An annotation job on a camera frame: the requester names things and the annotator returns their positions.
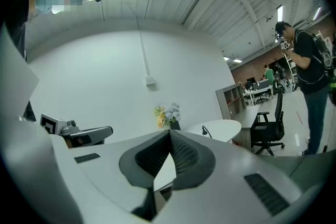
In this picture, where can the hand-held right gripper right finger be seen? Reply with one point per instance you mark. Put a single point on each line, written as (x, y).
(194, 162)

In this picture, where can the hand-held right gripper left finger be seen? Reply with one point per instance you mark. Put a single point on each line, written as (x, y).
(141, 162)

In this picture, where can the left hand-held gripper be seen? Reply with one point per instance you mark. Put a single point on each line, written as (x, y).
(56, 124)

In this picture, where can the black white adapter plug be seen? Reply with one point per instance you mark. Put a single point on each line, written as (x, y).
(207, 131)

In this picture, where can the person's left hand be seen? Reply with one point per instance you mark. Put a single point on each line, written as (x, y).
(76, 142)

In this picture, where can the black square vase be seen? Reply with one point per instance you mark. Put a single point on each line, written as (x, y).
(175, 126)

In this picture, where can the artificial flower bouquet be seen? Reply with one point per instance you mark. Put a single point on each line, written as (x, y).
(168, 114)

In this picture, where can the grey open bookshelf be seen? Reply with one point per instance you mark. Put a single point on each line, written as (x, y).
(225, 102)

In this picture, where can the grey desk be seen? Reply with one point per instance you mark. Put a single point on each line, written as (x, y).
(249, 116)

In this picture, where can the small black office chair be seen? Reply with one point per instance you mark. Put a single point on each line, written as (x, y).
(261, 99)

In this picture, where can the white office desk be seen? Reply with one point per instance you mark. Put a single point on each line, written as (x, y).
(258, 91)

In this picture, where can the person's dark shirt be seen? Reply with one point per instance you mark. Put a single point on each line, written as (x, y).
(17, 31)

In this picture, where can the white shelf rack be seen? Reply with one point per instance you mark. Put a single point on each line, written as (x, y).
(291, 65)

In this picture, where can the white wall junction box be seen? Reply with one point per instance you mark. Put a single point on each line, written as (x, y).
(150, 80)

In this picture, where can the white wall conduit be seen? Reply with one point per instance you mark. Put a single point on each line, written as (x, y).
(144, 55)

